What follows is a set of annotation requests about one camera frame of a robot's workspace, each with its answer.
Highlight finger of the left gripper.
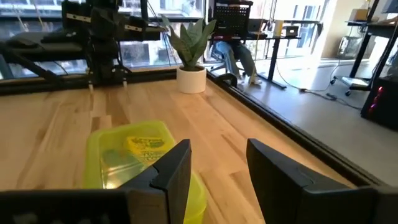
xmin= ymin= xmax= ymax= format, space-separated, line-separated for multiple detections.
xmin=108 ymin=12 xmax=125 ymax=41
xmin=90 ymin=7 xmax=109 ymax=40

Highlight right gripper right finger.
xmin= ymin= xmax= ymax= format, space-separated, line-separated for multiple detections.
xmin=246 ymin=138 xmax=379 ymax=224

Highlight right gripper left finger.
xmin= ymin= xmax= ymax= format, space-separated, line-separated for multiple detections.
xmin=119 ymin=139 xmax=192 ymax=224

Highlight yellow green crayon box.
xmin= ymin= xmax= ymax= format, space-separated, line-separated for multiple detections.
xmin=125 ymin=135 xmax=175 ymax=163

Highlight green scissors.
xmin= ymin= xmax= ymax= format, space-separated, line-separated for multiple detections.
xmin=101 ymin=148 xmax=147 ymax=187

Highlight yellow-green translucent pencil box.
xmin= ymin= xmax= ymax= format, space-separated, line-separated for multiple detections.
xmin=82 ymin=120 xmax=208 ymax=224

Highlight dark grey desk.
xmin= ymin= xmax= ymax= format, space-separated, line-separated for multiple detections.
xmin=0 ymin=29 xmax=86 ymax=82

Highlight green snake plant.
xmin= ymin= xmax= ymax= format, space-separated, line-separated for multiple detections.
xmin=160 ymin=14 xmax=217 ymax=71

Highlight white plant pot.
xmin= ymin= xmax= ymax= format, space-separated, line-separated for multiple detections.
xmin=176 ymin=65 xmax=208 ymax=95

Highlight black perforated panel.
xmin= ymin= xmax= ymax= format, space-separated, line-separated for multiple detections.
xmin=213 ymin=0 xmax=254 ymax=40

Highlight person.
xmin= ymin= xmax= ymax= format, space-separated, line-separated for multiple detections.
xmin=212 ymin=39 xmax=264 ymax=86

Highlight black computer tower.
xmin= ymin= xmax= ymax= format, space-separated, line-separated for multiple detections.
xmin=360 ymin=74 xmax=398 ymax=131

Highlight black office desk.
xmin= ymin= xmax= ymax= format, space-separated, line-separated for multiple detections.
xmin=248 ymin=18 xmax=322 ymax=90

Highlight black rolling desk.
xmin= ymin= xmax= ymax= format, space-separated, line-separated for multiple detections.
xmin=330 ymin=0 xmax=398 ymax=97

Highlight yellow cup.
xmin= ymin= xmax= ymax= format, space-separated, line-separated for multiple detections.
xmin=273 ymin=19 xmax=285 ymax=38

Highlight small grey device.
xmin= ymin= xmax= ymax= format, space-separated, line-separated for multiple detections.
xmin=285 ymin=25 xmax=300 ymax=38

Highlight cardboard box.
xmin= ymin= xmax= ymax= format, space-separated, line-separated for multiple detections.
xmin=348 ymin=8 xmax=370 ymax=22

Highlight black aluminium table frame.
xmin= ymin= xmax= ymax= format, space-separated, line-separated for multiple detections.
xmin=0 ymin=67 xmax=398 ymax=195

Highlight dark floor cable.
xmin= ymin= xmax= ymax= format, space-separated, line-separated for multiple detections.
xmin=275 ymin=60 xmax=363 ymax=112

